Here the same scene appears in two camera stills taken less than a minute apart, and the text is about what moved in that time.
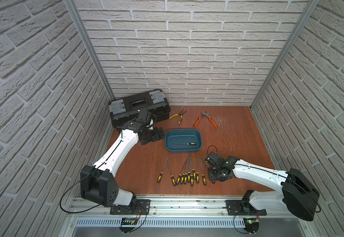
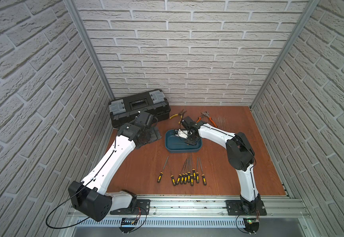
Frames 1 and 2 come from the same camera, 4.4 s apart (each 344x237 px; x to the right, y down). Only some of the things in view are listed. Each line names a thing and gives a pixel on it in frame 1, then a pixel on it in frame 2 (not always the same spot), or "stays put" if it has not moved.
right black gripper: [211, 177] → [190, 141]
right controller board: [251, 225] stays put
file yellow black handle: [180, 175] stays put
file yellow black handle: [193, 170] stays put
